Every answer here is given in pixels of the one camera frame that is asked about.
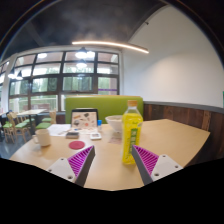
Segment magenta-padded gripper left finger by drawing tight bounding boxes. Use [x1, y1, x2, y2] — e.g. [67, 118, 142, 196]
[46, 145, 97, 188]

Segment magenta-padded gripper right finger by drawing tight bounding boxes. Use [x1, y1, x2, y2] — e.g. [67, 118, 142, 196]
[130, 144, 184, 186]

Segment yellow drink bottle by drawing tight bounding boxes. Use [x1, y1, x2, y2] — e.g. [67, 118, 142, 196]
[121, 99, 144, 166]

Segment flat round red coaster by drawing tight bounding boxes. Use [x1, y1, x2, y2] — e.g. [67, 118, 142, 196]
[68, 140, 86, 151]

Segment small dark box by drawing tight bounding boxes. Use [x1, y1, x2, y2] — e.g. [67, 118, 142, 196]
[65, 131, 81, 140]

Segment white mug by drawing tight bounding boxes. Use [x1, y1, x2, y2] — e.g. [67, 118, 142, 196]
[31, 128, 52, 148]

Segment white paper sheet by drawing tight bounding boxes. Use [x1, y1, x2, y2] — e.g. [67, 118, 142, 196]
[47, 123, 72, 137]

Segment small white device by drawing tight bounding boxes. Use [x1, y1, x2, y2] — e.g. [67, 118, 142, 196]
[89, 132, 103, 141]

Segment sticker-covered black tablet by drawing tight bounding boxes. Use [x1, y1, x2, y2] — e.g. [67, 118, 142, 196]
[70, 108, 100, 132]

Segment small paper receipt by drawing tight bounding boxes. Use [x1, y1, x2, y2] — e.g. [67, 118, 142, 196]
[108, 133, 124, 145]

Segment wooden chairs with green seats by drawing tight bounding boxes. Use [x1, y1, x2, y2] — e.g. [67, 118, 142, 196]
[1, 109, 58, 144]

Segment white bowl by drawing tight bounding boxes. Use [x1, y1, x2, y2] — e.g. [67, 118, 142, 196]
[104, 114, 124, 133]

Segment light wooden dining table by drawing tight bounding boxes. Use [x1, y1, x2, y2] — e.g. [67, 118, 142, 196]
[15, 108, 48, 134]

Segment green upholstered bench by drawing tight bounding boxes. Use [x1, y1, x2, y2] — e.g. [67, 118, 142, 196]
[64, 95, 145, 125]

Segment large dark-framed gridded window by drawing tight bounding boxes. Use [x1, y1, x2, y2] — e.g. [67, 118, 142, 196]
[0, 49, 120, 114]

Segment round pendant ceiling lights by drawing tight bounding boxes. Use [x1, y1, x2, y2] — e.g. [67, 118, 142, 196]
[7, 46, 98, 81]

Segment long linear ceiling light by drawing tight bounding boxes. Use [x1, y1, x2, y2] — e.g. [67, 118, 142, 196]
[71, 40, 150, 55]

